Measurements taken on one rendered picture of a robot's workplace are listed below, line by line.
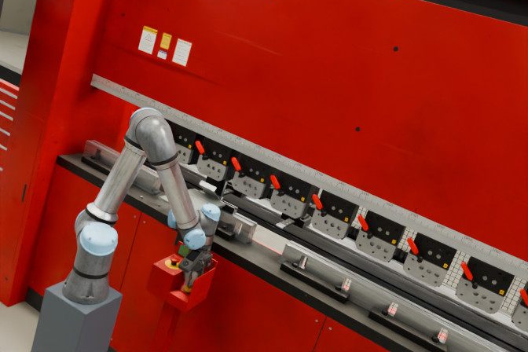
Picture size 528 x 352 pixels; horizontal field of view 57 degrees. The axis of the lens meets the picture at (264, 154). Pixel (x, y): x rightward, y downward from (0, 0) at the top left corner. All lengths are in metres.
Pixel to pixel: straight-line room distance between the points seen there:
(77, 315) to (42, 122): 1.17
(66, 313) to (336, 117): 1.20
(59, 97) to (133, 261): 0.88
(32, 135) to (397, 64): 1.78
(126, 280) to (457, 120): 1.66
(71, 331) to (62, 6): 1.48
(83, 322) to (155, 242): 0.72
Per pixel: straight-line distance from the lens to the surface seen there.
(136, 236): 2.41
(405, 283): 2.28
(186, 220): 1.71
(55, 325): 1.83
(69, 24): 2.51
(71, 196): 2.66
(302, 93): 2.01
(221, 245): 2.13
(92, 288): 1.74
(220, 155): 2.19
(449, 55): 1.88
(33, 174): 2.70
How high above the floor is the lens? 1.76
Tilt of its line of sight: 13 degrees down
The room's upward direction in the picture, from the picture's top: 18 degrees clockwise
